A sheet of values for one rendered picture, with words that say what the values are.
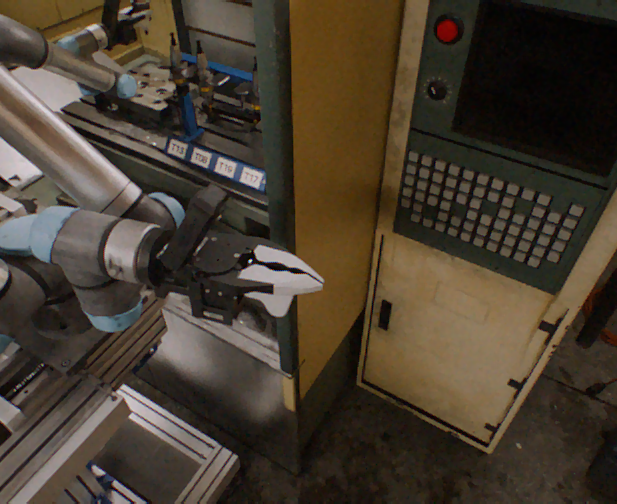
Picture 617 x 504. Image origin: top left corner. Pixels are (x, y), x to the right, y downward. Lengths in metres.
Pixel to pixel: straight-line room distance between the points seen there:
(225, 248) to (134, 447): 1.52
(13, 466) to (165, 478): 0.93
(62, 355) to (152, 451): 0.98
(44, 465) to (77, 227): 0.57
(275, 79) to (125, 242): 0.34
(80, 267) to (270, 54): 0.40
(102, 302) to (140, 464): 1.34
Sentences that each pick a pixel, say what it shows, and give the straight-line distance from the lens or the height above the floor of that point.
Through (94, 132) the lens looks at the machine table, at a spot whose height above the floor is 0.90.
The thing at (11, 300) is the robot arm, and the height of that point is 1.37.
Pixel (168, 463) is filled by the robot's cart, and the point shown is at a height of 0.21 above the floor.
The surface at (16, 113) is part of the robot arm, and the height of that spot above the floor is 1.66.
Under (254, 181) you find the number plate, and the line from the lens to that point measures 1.77.
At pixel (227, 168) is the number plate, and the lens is 1.83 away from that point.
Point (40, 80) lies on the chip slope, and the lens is 2.95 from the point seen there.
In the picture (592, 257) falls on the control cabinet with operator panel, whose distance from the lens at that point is 1.35.
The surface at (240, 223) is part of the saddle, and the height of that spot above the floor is 0.75.
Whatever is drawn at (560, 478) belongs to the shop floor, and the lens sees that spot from 2.35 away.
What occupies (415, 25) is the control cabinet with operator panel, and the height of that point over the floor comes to 1.58.
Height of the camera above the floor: 2.01
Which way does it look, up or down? 46 degrees down
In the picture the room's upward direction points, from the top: straight up
